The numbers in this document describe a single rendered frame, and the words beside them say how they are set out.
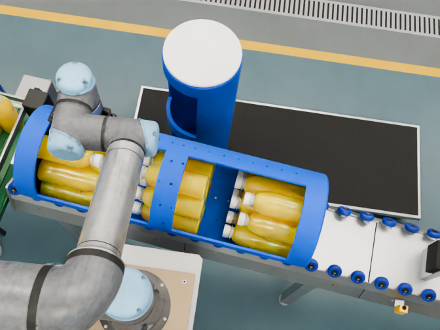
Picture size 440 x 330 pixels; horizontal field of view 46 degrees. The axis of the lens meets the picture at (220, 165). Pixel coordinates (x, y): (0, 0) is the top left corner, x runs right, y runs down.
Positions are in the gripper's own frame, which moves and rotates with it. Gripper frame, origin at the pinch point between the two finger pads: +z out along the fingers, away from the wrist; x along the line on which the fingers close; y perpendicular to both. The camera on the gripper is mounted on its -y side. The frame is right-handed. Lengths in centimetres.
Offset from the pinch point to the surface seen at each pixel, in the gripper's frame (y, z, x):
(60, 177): -10.1, 15.6, -7.1
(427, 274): 105, 31, -4
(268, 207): 50, 10, -2
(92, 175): -1.4, 15.4, -4.1
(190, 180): 27.0, 9.4, -0.3
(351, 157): 94, 114, 70
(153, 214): 19.5, 12.6, -11.6
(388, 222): 91, 31, 10
